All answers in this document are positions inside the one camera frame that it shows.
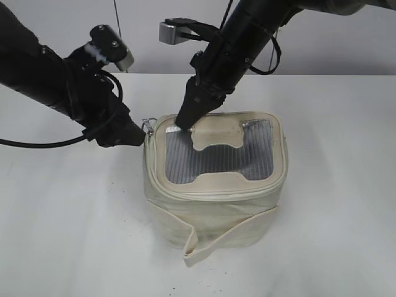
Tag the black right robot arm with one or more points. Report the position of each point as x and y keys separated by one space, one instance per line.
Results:
x=267 y=16

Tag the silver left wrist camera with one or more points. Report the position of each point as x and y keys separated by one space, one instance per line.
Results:
x=110 y=45

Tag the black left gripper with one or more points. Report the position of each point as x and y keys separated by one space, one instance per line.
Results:
x=107 y=120

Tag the cream fabric zipper bag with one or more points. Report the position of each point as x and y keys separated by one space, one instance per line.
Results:
x=216 y=185

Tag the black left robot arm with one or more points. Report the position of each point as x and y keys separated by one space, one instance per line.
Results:
x=37 y=72

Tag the silver metal zipper pull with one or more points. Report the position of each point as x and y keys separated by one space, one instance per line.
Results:
x=148 y=125

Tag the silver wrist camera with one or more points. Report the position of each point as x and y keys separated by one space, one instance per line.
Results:
x=179 y=30
x=110 y=45

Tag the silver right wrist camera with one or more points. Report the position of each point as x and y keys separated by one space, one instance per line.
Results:
x=179 y=30

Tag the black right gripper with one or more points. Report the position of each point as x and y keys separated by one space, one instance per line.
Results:
x=227 y=57

